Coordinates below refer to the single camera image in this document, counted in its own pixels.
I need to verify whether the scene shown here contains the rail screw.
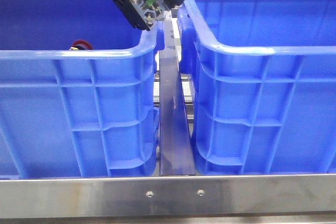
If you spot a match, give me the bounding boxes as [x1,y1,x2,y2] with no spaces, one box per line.
[197,189,205,197]
[146,191,154,198]

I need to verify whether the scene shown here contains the left rail screw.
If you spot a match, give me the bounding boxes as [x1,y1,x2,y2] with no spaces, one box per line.
[146,191,154,198]

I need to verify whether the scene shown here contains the right blue plastic bin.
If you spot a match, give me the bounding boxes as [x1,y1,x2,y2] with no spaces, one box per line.
[178,0,335,175]

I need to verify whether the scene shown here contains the blue plastic bin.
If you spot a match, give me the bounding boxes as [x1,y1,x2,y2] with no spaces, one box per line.
[0,0,165,180]
[178,0,335,175]

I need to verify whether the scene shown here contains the right rail screw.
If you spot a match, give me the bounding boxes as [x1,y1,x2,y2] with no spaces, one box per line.
[197,189,205,197]

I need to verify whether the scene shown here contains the steel divider bar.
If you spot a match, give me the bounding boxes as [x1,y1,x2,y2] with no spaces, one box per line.
[159,12,196,176]

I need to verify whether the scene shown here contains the steel front rail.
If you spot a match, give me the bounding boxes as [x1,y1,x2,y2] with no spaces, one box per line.
[1,174,335,219]

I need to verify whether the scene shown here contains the yellow push button switch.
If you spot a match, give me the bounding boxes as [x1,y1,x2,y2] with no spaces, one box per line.
[113,0,169,31]

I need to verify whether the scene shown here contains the red push button switch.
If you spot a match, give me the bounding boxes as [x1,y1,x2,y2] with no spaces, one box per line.
[69,39,93,50]

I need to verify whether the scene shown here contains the left blue plastic bin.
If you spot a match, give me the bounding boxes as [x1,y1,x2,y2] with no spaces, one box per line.
[0,0,165,180]

